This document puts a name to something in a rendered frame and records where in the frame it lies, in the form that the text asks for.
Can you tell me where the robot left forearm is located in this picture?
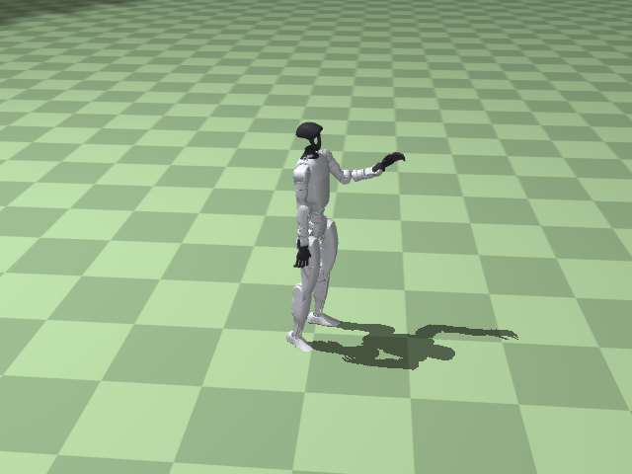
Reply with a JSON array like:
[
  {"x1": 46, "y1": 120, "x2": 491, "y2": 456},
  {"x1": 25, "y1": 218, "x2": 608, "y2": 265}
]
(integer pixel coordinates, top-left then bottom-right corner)
[{"x1": 349, "y1": 165, "x2": 383, "y2": 182}]

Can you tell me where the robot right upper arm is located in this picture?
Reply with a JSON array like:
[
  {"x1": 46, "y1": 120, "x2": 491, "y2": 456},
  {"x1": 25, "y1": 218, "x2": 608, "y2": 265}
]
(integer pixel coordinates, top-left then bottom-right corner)
[{"x1": 293, "y1": 164, "x2": 313, "y2": 214}]

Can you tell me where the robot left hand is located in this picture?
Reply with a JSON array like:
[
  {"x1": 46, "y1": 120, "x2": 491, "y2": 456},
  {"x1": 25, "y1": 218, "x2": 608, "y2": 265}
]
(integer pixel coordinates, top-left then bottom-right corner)
[{"x1": 372, "y1": 152, "x2": 406, "y2": 173}]

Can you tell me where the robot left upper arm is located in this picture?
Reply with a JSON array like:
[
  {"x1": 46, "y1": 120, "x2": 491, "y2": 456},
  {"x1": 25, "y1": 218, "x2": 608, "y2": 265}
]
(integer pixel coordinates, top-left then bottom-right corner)
[{"x1": 320, "y1": 149, "x2": 352, "y2": 185}]

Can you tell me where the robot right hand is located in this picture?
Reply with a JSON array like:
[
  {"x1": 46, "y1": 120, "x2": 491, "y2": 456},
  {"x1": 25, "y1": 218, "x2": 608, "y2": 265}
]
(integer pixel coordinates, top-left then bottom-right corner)
[{"x1": 293, "y1": 239, "x2": 311, "y2": 268}]

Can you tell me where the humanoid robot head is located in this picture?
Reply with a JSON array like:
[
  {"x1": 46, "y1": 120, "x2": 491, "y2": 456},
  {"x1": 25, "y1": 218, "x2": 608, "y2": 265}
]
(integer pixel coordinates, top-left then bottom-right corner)
[{"x1": 296, "y1": 122, "x2": 323, "y2": 160}]

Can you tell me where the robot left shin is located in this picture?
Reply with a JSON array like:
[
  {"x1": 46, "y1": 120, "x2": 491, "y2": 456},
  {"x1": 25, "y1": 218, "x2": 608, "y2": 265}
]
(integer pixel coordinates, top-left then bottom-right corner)
[{"x1": 312, "y1": 273, "x2": 330, "y2": 317}]

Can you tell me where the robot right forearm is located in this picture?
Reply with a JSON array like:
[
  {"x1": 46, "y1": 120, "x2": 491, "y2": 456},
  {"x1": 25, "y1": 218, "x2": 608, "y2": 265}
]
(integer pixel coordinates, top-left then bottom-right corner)
[{"x1": 296, "y1": 205, "x2": 310, "y2": 247}]

